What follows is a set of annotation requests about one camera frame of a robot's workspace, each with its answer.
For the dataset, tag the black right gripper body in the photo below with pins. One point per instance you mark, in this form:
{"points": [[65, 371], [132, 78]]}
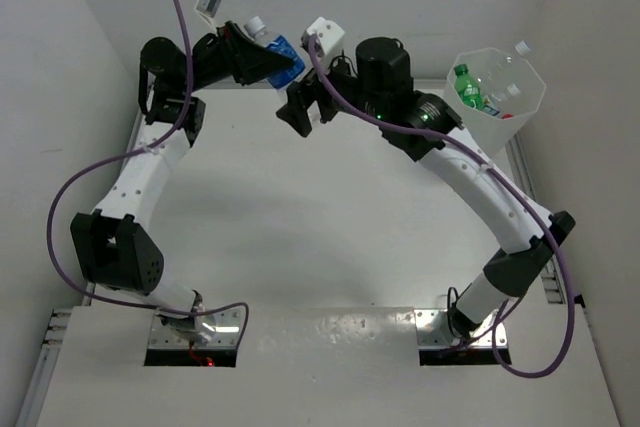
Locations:
{"points": [[327, 103]]}

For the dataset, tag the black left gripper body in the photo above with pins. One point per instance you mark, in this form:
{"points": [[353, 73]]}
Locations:
{"points": [[222, 37]]}

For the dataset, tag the blue label small bottle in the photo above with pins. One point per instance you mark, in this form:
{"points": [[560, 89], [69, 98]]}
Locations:
{"points": [[276, 43]]}

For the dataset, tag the blue white label clear bottle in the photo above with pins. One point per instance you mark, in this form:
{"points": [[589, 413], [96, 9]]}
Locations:
{"points": [[495, 102]]}

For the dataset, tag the clear unlabelled plastic bottle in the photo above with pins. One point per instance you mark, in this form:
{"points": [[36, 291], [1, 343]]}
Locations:
{"points": [[500, 64]]}

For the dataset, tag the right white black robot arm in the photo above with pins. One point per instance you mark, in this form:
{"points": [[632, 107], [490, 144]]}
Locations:
{"points": [[431, 133]]}

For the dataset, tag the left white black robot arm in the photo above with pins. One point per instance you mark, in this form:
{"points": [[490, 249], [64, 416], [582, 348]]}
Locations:
{"points": [[112, 242]]}

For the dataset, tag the white translucent plastic bin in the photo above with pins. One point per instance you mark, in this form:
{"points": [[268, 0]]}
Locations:
{"points": [[492, 133]]}

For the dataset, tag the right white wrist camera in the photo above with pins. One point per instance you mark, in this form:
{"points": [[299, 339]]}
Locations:
{"points": [[329, 42]]}

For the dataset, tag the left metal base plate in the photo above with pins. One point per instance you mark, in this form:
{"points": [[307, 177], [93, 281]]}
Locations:
{"points": [[210, 332]]}

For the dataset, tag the metal base plate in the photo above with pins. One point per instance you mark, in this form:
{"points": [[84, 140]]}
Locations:
{"points": [[210, 332], [433, 332]]}

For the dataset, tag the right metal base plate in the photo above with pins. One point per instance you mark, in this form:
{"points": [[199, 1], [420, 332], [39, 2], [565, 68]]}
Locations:
{"points": [[433, 332]]}

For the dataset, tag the aluminium frame rail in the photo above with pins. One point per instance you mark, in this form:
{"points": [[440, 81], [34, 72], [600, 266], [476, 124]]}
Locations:
{"points": [[78, 128]]}

